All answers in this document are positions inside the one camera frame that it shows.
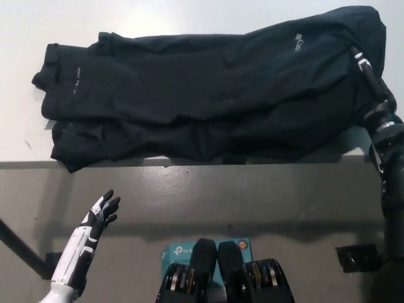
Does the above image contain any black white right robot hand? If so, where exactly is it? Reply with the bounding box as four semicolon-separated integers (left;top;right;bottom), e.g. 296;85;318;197
350;46;404;129

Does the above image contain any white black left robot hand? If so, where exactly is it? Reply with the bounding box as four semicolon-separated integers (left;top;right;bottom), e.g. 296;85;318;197
50;188;122;287

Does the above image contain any black Columbia jacket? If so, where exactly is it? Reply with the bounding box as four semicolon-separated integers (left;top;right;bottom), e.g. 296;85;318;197
30;5;388;174

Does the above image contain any black ribbed robot body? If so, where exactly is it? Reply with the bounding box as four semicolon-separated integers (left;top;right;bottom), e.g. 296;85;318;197
156;238;295;303

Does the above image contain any black diagonal table leg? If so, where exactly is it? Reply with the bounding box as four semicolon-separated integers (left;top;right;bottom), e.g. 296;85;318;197
0;217;48;281

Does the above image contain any teal tp-link box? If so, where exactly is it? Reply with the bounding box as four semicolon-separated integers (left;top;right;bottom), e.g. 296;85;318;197
160;238;253;290

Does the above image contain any black table foot bracket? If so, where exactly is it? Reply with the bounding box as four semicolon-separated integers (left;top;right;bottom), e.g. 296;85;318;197
335;244;385;274
40;252;64;281

